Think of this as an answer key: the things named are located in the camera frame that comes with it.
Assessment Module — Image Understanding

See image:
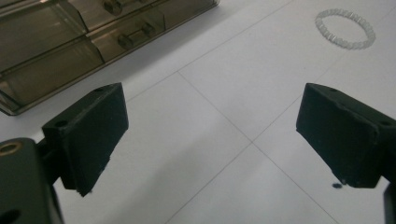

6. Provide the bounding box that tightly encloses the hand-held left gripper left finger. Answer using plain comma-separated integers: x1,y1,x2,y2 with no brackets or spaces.
41,82,130,198

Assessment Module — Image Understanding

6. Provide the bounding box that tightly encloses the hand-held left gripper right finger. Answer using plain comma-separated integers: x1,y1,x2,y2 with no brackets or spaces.
295,82,396,189

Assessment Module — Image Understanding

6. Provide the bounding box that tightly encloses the clear bead bracelet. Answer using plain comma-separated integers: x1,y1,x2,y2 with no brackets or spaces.
315,8,376,50

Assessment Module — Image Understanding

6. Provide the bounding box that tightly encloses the smoky transparent drawer box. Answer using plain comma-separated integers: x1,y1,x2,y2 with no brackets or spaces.
0,0,220,117

